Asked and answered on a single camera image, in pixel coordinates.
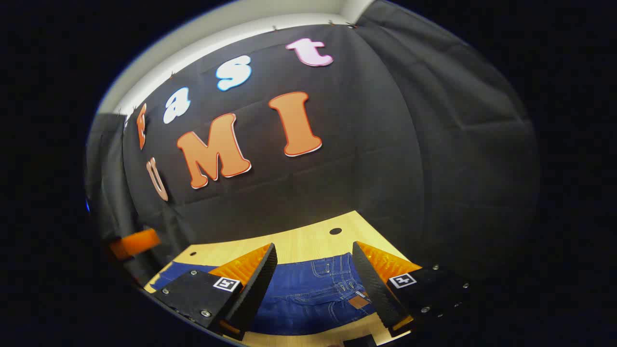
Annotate blue denim jeans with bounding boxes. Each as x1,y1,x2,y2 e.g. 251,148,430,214
149,253,382,336

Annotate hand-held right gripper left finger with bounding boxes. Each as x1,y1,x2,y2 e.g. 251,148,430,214
152,243,279,341

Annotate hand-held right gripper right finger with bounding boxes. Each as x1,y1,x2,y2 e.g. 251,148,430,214
352,241,475,337

